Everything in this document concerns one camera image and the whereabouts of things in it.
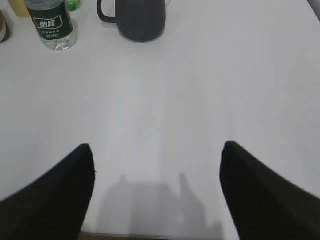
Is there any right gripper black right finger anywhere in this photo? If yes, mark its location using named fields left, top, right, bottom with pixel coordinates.
left=219, top=141, right=320, bottom=240

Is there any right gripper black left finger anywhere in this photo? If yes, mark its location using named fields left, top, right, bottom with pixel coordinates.
left=0, top=143, right=96, bottom=240

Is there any clear water bottle green label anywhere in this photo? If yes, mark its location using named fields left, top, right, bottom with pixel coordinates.
left=25, top=0, right=78, bottom=52

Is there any dark grey mug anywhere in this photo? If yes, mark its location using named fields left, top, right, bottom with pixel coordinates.
left=97, top=0, right=166, bottom=43

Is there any brown Nescafe coffee bottle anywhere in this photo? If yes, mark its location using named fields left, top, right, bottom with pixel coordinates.
left=0, top=10, right=13, bottom=44

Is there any yellow paper cup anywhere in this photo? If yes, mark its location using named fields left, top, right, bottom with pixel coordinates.
left=8, top=0, right=30, bottom=18

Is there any green soda bottle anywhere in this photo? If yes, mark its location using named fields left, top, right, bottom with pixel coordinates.
left=65, top=0, right=82, bottom=12

